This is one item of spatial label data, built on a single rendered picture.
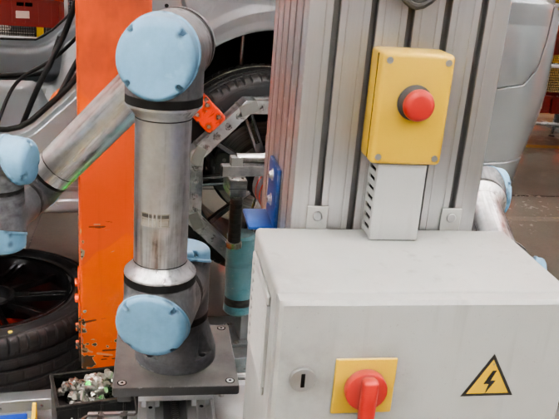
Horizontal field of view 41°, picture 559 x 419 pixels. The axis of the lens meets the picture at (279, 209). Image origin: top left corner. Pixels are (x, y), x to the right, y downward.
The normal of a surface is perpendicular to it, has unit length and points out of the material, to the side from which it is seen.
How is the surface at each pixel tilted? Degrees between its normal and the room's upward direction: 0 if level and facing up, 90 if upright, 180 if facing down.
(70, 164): 104
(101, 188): 90
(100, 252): 90
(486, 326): 90
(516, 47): 90
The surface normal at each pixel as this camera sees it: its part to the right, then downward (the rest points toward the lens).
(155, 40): -0.08, 0.24
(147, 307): -0.11, 0.45
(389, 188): 0.15, 0.35
